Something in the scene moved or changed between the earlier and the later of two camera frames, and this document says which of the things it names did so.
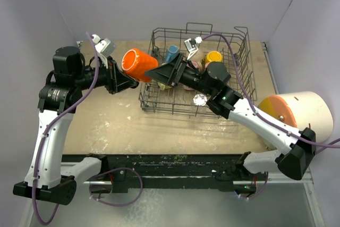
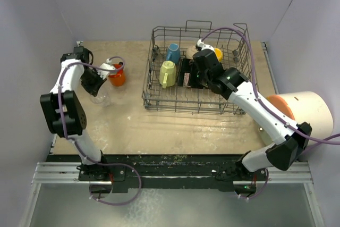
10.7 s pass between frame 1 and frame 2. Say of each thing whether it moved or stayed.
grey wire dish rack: stayed
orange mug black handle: moved
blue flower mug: stayed
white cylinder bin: stayed
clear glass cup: moved
